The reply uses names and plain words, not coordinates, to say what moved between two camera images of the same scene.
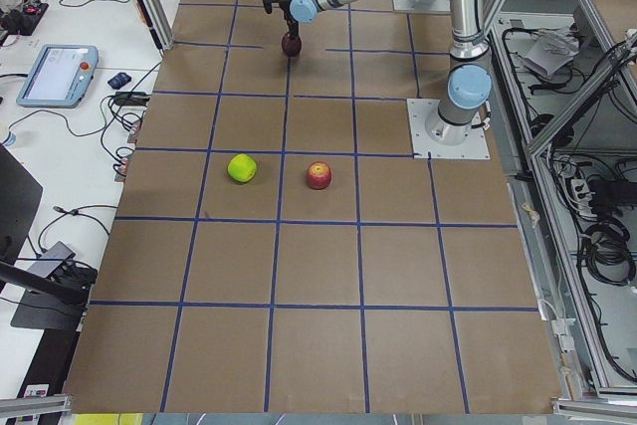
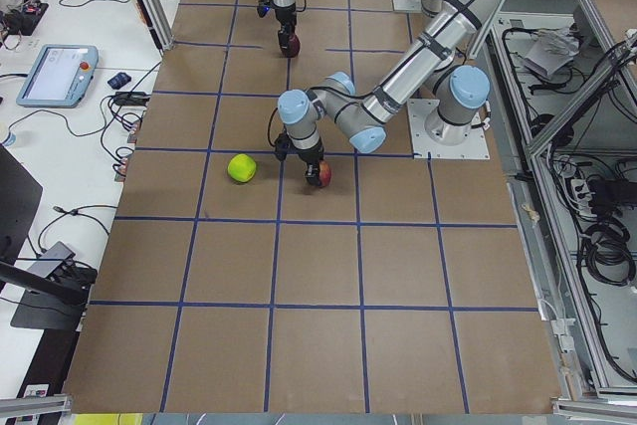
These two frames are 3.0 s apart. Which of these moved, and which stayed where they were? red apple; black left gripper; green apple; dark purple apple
Moved: black left gripper
Stayed: red apple; green apple; dark purple apple
